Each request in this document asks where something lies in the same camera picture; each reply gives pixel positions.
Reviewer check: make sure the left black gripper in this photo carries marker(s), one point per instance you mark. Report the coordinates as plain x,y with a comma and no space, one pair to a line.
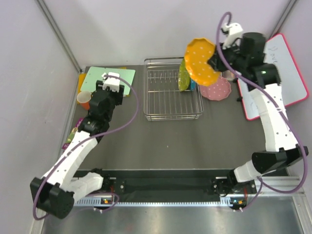
119,96

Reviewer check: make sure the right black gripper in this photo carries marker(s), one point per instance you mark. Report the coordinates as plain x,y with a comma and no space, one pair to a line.
216,62

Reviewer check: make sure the orange polka dot plate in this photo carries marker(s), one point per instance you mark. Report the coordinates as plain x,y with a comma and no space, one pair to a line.
197,53

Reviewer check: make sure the blue polka dot plate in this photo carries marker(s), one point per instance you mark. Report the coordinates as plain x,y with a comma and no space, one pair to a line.
193,84

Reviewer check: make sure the green polka dot plate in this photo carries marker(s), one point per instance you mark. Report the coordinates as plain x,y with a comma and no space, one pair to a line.
183,77

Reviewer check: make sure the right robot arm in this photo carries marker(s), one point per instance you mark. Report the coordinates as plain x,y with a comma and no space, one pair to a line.
245,57

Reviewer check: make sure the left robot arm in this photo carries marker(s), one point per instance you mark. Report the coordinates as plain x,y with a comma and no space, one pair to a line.
55,192

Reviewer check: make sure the orange mug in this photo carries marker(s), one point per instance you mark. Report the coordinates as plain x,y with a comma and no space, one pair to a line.
83,98

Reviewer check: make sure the light green cutting board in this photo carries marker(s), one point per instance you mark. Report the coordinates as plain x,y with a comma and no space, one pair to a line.
97,75

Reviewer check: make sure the pink polka dot plate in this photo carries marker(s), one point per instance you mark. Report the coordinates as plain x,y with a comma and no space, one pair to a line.
217,91

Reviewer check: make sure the yellow cutting board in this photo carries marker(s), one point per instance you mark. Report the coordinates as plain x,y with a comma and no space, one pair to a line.
81,83

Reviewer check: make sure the treehouse paperback book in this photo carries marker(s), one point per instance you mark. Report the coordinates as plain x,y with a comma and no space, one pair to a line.
72,134

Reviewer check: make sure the pink framed whiteboard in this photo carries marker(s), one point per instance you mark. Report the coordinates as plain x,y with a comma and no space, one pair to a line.
294,88

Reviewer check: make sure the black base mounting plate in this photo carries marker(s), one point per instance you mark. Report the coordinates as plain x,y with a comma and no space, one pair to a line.
174,185

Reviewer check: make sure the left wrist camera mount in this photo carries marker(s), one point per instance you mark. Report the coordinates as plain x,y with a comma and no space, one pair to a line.
111,81

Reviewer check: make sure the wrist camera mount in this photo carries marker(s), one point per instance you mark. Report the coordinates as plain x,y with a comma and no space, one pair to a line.
111,81
232,31

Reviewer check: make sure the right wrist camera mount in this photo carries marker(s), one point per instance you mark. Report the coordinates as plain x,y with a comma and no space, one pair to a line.
232,31

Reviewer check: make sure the metal wire dish rack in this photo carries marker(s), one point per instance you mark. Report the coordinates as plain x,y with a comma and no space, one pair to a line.
162,99

